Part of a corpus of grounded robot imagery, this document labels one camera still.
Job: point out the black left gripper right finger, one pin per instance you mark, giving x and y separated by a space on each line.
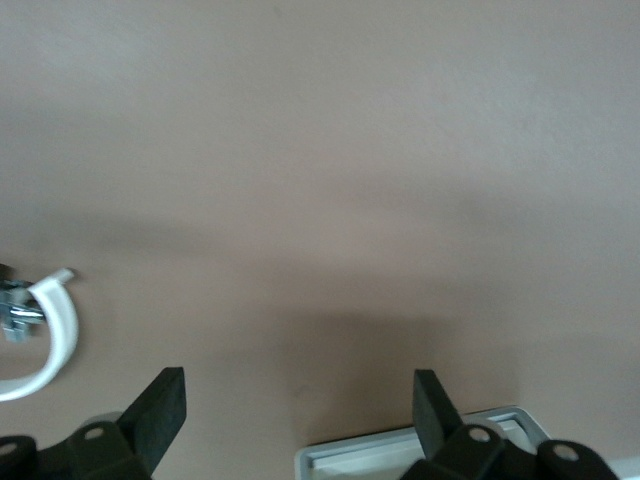
435 415

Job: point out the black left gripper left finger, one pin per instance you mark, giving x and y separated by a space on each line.
155 415

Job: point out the grey plastic tray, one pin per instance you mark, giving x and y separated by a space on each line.
360 450

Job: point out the white curved plastic clamp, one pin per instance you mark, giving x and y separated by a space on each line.
62 325

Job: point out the brown table mat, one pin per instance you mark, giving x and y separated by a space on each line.
320 150

